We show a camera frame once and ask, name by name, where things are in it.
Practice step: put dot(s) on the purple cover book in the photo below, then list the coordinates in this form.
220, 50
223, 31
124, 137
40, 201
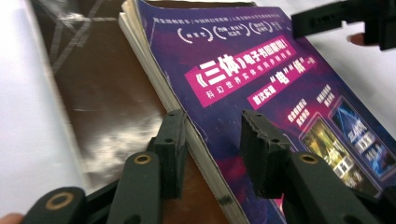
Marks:
224, 40
126, 25

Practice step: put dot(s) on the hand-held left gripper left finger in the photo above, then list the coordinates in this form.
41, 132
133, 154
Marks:
172, 155

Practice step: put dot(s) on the black glossy cover book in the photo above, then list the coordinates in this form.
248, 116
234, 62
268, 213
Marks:
106, 87

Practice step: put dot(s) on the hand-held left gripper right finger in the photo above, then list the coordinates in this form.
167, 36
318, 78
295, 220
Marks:
266, 158

